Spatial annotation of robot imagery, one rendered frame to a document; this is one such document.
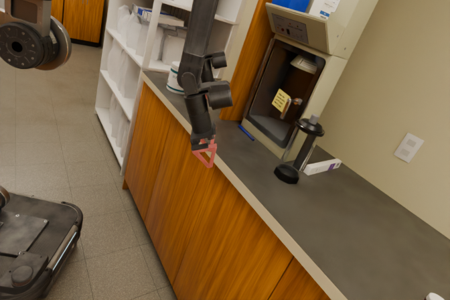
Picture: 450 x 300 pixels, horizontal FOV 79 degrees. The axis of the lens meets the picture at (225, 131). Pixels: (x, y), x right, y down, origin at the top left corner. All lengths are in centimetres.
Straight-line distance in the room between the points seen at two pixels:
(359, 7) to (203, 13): 62
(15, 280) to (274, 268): 95
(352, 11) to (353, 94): 53
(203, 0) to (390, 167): 111
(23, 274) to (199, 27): 113
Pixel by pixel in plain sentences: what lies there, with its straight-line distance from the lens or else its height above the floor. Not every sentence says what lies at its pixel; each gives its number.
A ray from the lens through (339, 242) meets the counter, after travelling 95.
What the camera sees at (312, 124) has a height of 118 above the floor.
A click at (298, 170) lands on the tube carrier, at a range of 106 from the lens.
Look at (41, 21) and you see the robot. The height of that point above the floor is 123.
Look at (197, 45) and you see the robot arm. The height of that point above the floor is 134.
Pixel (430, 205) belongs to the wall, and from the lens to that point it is 143.
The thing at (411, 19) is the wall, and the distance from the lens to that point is 150.
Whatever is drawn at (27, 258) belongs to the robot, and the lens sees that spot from 150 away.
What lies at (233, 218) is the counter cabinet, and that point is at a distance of 107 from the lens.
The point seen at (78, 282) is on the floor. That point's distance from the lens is 175.
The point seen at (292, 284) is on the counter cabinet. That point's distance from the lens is 94.
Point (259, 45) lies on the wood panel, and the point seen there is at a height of 134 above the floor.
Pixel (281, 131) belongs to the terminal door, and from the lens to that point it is 120.
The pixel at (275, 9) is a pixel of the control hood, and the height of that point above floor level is 150.
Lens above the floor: 145
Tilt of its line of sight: 23 degrees down
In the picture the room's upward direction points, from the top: 20 degrees clockwise
